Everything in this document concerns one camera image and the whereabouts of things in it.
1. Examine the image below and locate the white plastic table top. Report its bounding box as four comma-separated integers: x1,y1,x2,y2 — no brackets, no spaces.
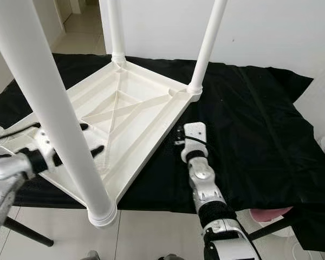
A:
0,54,204,209

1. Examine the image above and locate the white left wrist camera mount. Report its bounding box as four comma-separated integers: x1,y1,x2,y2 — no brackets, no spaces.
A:
32,129,58,163

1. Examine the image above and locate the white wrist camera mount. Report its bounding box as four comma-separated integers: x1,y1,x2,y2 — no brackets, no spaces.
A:
32,129,58,163
181,122,208,163

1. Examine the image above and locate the grey robot left foot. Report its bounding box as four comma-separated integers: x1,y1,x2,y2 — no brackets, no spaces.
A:
84,250,101,260

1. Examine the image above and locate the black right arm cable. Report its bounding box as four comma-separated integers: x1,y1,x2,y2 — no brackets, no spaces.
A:
184,135,209,146

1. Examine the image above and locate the pink stool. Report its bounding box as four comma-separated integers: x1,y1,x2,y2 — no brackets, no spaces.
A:
249,206,293,223

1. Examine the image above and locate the black cloth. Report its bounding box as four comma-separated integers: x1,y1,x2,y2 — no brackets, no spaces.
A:
0,51,325,252

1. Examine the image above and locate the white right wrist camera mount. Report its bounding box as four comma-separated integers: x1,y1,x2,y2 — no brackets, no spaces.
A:
181,122,208,163

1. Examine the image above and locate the black metal stand leg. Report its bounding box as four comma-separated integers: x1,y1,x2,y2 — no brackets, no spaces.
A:
249,219,293,242
3,217,55,248

